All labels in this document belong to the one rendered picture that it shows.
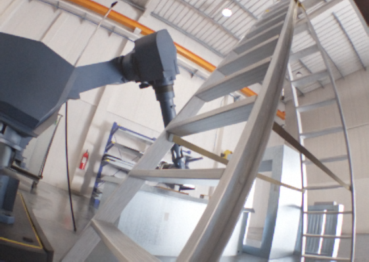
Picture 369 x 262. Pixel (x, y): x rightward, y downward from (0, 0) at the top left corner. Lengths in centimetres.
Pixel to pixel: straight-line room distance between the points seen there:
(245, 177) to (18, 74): 77
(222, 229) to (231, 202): 5
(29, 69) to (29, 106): 13
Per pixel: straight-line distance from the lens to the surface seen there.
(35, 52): 85
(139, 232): 194
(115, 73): 157
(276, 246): 296
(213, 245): 38
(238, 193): 41
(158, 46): 143
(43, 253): 69
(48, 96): 83
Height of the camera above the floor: 55
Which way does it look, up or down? 22 degrees up
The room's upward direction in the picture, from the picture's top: 13 degrees clockwise
